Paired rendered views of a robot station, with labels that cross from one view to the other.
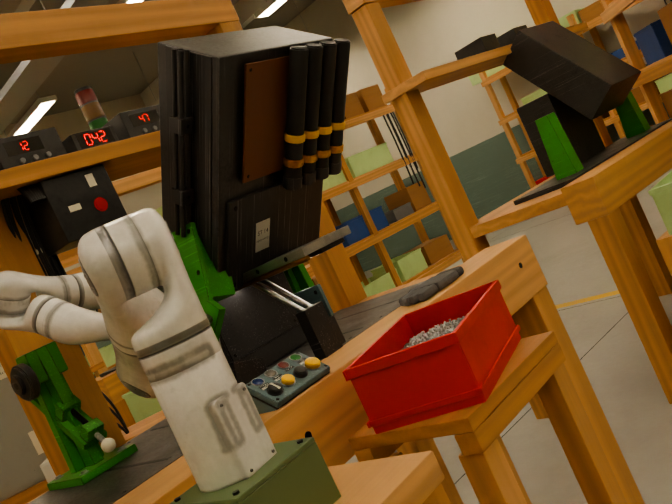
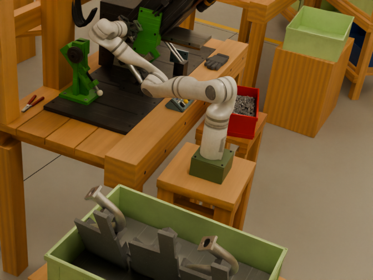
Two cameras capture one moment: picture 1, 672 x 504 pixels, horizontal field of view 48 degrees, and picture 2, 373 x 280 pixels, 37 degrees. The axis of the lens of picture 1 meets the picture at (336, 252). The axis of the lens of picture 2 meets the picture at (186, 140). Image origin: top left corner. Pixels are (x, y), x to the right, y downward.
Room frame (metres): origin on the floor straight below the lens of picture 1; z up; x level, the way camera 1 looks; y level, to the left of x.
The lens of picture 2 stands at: (-0.79, 1.06, 2.13)
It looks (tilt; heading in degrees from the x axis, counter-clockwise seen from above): 31 degrees down; 337
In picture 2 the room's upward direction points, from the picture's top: 7 degrees clockwise
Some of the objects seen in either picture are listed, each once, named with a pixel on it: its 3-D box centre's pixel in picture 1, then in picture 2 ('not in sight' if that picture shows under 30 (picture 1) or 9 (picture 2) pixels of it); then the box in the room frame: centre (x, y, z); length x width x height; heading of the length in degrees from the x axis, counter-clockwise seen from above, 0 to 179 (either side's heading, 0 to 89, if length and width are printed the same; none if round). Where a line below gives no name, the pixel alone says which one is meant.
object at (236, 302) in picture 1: (224, 307); (129, 29); (1.88, 0.31, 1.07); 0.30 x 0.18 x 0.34; 138
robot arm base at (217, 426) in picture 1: (205, 407); (214, 135); (0.90, 0.22, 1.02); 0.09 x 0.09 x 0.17; 58
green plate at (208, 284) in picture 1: (199, 273); (150, 30); (1.61, 0.28, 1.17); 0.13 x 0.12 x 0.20; 138
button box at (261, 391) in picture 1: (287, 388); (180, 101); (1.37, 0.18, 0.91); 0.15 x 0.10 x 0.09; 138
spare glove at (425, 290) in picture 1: (428, 287); (215, 61); (1.78, -0.16, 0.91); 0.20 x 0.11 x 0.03; 135
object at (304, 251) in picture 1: (269, 268); (169, 33); (1.70, 0.15, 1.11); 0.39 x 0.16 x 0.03; 48
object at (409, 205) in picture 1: (347, 213); not in sight; (7.69, -0.28, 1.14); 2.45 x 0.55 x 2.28; 133
